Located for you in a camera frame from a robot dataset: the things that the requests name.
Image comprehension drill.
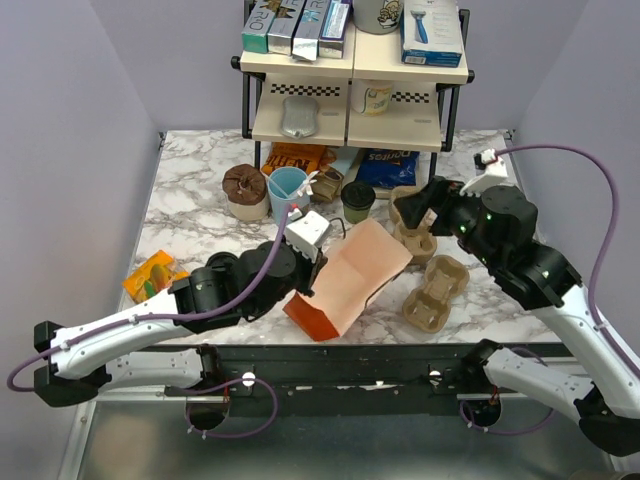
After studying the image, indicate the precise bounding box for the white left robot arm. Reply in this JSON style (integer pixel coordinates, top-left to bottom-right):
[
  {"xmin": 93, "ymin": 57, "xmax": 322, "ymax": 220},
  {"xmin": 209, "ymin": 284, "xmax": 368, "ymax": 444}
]
[{"xmin": 34, "ymin": 241, "xmax": 327, "ymax": 407}]

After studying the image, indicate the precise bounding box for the white printed paper cup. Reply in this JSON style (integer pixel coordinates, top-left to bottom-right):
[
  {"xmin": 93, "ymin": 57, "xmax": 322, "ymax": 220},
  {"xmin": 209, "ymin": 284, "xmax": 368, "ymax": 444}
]
[{"xmin": 350, "ymin": 79, "xmax": 393, "ymax": 116}]

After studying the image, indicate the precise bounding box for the olive brown small package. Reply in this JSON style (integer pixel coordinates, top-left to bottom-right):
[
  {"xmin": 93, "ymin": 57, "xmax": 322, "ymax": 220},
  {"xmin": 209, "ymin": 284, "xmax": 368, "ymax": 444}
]
[{"xmin": 311, "ymin": 168, "xmax": 344, "ymax": 203}]

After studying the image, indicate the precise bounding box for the grey cartoon mug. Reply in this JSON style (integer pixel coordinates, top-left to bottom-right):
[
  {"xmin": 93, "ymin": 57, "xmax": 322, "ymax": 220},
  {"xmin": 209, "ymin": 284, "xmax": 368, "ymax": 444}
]
[{"xmin": 352, "ymin": 0, "xmax": 404, "ymax": 35}]

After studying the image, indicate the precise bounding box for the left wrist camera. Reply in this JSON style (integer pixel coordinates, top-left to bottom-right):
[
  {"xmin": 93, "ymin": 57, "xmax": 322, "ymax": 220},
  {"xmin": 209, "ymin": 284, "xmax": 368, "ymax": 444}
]
[{"xmin": 284, "ymin": 207, "xmax": 331, "ymax": 262}]

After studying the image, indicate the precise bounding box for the blue razor package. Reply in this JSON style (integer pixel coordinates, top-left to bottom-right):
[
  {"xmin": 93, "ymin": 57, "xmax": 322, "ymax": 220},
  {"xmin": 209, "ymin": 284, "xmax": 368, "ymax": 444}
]
[{"xmin": 401, "ymin": 0, "xmax": 464, "ymax": 68}]

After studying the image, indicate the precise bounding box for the green paper coffee cup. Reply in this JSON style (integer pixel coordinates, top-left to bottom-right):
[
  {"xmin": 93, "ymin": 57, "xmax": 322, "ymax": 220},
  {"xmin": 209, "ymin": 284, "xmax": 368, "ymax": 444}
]
[{"xmin": 343, "ymin": 203, "xmax": 372, "ymax": 224}]

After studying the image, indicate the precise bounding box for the single brown cup carrier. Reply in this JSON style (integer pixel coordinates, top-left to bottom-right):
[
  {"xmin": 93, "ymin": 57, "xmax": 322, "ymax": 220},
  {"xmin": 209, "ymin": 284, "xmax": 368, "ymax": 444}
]
[{"xmin": 402, "ymin": 255, "xmax": 470, "ymax": 334}]

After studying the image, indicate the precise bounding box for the orange snack bag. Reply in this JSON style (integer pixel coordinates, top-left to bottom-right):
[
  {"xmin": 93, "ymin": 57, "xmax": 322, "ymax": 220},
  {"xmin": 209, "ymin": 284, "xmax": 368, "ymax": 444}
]
[{"xmin": 261, "ymin": 142, "xmax": 337, "ymax": 175}]

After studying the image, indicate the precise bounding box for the teal toothpaste box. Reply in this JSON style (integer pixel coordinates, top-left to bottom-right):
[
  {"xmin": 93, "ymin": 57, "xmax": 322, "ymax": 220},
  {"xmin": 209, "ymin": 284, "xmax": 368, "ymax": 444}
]
[{"xmin": 242, "ymin": 0, "xmax": 281, "ymax": 54}]

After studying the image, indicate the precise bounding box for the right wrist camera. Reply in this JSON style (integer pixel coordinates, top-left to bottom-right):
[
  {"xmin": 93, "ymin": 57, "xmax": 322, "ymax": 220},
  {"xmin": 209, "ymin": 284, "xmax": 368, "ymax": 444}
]
[{"xmin": 459, "ymin": 149, "xmax": 508, "ymax": 196}]

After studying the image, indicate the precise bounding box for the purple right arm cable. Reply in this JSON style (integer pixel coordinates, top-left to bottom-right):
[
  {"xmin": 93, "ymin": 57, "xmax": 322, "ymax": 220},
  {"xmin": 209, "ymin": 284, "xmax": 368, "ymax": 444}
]
[{"xmin": 459, "ymin": 144, "xmax": 640, "ymax": 435}]

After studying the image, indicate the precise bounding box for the black plastic cup lid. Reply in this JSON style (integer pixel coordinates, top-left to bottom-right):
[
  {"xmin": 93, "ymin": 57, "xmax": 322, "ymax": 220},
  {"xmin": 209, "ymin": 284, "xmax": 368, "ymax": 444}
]
[{"xmin": 341, "ymin": 181, "xmax": 376, "ymax": 210}]

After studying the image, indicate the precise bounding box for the orange snack packet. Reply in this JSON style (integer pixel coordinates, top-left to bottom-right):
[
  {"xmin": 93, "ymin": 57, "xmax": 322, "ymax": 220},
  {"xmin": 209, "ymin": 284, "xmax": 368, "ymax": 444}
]
[{"xmin": 122, "ymin": 250, "xmax": 189, "ymax": 304}]

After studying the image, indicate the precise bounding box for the brown and white pouch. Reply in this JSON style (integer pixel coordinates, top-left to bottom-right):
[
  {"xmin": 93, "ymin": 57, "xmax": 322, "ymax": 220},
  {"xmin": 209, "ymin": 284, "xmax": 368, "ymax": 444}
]
[{"xmin": 222, "ymin": 164, "xmax": 270, "ymax": 222}]

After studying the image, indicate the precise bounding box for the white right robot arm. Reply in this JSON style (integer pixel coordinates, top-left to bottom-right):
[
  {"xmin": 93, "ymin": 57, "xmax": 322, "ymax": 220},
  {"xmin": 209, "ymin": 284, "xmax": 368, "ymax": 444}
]
[{"xmin": 394, "ymin": 176, "xmax": 639, "ymax": 457}]

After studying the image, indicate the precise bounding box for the light blue cup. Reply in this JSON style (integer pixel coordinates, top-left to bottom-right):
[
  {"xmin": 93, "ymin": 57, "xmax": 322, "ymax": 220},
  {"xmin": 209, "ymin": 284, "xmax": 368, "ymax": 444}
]
[{"xmin": 267, "ymin": 167, "xmax": 311, "ymax": 224}]

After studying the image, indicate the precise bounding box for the silver blue toothpaste box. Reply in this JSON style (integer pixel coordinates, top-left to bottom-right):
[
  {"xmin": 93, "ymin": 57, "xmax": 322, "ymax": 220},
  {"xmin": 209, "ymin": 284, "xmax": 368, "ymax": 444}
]
[{"xmin": 292, "ymin": 0, "xmax": 330, "ymax": 62}]

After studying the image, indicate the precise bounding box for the cream two-tier shelf rack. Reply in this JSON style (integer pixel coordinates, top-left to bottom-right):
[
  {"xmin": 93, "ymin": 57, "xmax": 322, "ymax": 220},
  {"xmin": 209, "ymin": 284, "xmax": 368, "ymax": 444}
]
[{"xmin": 230, "ymin": 0, "xmax": 475, "ymax": 200}]

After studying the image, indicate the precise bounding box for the brown cardboard cup carrier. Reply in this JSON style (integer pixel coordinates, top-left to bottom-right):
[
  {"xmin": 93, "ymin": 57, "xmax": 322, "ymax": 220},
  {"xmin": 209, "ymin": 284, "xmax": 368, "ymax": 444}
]
[{"xmin": 388, "ymin": 186, "xmax": 437, "ymax": 266}]

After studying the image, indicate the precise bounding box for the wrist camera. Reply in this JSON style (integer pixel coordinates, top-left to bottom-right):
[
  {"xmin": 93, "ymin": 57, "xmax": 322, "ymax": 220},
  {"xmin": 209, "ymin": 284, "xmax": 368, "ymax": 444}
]
[
  {"xmin": 284, "ymin": 207, "xmax": 331, "ymax": 262},
  {"xmin": 459, "ymin": 149, "xmax": 508, "ymax": 196}
]

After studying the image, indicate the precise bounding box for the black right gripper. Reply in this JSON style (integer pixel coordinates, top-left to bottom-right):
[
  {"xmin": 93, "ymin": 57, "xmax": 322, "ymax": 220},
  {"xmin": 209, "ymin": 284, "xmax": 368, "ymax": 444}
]
[{"xmin": 393, "ymin": 173, "xmax": 501, "ymax": 269}]

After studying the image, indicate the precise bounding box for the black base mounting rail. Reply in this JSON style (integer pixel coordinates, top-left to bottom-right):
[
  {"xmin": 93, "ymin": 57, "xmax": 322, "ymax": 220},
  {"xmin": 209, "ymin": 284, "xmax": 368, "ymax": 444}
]
[{"xmin": 159, "ymin": 342, "xmax": 551, "ymax": 419}]

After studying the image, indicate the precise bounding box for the blue Doritos chip bag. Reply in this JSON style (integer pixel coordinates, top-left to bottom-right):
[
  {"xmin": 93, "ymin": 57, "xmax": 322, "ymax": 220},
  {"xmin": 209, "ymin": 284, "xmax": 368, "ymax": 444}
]
[{"xmin": 356, "ymin": 148, "xmax": 420, "ymax": 190}]

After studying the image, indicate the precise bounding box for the purple white toothpaste box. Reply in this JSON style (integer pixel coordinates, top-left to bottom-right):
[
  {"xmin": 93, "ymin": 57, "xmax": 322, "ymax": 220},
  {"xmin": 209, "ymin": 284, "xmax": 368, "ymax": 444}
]
[{"xmin": 318, "ymin": 0, "xmax": 352, "ymax": 59}]

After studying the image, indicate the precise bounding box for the orange paper gift bag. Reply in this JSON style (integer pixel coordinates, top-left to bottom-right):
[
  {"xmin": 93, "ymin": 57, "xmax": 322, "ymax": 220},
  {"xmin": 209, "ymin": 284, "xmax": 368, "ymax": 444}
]
[{"xmin": 283, "ymin": 218, "xmax": 412, "ymax": 342}]

